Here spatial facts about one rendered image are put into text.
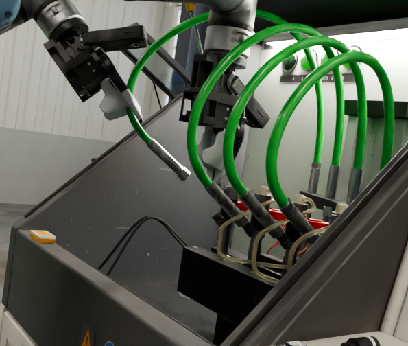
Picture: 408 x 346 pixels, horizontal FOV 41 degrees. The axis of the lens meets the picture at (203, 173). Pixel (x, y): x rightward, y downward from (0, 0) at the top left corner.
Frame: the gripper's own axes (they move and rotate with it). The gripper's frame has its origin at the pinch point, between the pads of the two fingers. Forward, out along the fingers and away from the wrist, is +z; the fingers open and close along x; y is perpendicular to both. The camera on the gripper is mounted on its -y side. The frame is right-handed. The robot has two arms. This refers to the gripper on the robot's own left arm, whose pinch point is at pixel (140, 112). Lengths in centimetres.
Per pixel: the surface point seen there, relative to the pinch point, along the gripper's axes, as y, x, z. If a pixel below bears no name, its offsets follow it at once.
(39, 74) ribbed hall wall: 24, -608, -296
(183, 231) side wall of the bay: 4.7, -34.3, 19.7
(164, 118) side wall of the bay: -6.0, -23.3, -2.5
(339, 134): -26.2, 1.4, 23.5
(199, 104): -5.9, 19.0, 9.3
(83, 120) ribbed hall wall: 11, -664, -228
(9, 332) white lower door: 42.7, -13.1, 17.5
